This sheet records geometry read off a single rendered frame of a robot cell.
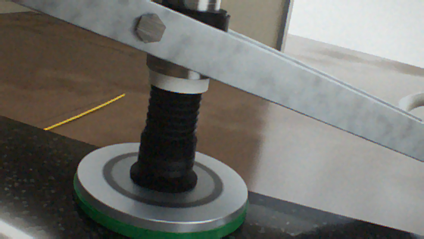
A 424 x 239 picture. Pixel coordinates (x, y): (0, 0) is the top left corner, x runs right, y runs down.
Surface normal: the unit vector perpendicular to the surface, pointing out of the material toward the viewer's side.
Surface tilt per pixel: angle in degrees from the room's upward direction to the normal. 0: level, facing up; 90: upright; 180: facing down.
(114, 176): 0
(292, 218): 0
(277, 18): 90
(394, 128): 90
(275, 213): 0
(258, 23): 90
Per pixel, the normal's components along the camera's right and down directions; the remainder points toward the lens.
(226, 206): 0.17, -0.95
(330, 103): 0.29, 0.32
